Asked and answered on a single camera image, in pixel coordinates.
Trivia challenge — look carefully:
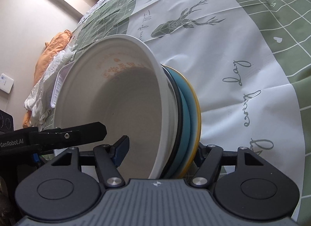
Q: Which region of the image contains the blue plate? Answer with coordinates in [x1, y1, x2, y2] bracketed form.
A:
[162, 66, 199, 180]

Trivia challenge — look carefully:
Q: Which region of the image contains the white red plastic tray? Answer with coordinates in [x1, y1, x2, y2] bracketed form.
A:
[50, 62, 74, 108]

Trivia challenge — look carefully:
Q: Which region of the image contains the large white paper bowl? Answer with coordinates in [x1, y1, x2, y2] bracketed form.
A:
[53, 35, 178, 180]

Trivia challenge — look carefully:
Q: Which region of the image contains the black appliance with dials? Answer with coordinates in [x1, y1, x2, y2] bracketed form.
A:
[0, 110, 14, 133]

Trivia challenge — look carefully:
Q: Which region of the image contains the white lace cloth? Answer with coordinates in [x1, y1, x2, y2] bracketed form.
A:
[22, 46, 75, 128]

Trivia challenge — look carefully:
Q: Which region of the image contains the orange cushion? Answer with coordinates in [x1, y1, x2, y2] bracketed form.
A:
[22, 29, 72, 128]

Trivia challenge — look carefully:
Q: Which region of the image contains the green white patterned tablecloth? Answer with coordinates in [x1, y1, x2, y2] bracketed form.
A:
[71, 0, 310, 225]

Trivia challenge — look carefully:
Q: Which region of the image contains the white wall device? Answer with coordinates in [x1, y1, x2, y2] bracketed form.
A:
[0, 73, 14, 94]

